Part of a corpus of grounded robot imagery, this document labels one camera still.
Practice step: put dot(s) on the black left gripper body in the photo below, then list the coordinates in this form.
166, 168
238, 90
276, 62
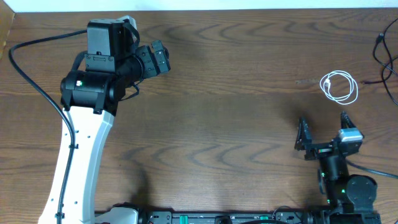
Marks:
154, 62

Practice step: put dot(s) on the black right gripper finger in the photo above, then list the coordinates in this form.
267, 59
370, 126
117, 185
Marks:
345, 121
304, 137

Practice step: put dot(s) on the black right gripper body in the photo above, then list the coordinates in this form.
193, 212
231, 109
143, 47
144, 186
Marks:
319, 150

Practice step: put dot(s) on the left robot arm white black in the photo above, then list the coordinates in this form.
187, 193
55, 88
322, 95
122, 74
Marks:
113, 62

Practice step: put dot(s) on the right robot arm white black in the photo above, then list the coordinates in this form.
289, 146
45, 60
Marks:
350, 197

